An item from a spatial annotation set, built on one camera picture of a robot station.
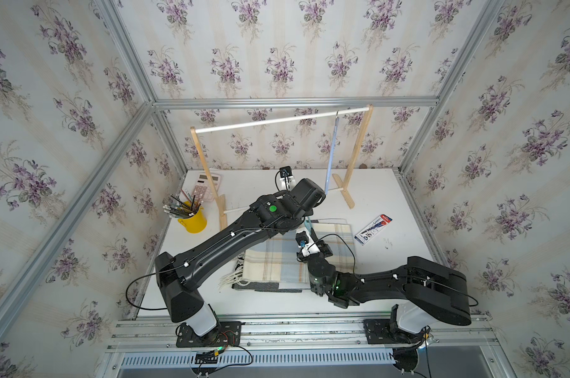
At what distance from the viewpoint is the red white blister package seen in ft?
3.15

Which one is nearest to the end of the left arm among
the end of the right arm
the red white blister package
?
the end of the right arm

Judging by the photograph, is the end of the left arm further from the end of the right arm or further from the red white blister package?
the red white blister package
